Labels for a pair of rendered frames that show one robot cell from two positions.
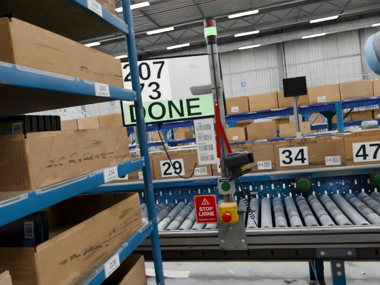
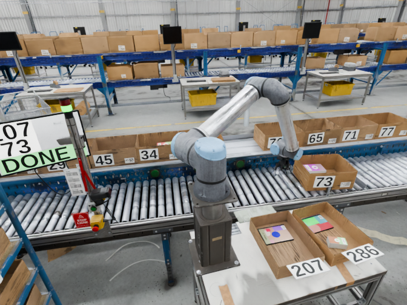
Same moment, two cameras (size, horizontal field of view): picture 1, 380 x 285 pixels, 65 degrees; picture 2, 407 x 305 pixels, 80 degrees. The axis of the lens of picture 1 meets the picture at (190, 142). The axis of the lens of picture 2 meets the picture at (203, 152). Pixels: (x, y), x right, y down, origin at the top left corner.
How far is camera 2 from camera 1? 0.85 m
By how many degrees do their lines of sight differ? 33
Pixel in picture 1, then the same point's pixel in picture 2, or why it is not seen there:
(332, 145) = not seen: hidden behind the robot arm
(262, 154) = (128, 154)
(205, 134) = (74, 178)
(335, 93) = (204, 41)
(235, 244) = (105, 234)
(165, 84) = (33, 140)
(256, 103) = (140, 43)
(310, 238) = (149, 226)
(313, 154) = (162, 152)
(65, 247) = not seen: outside the picture
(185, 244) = (71, 238)
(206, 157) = (77, 191)
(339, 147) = not seen: hidden behind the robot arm
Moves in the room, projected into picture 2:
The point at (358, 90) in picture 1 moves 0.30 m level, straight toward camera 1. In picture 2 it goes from (220, 41) to (220, 42)
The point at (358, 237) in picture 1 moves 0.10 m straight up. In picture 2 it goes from (174, 223) to (172, 212)
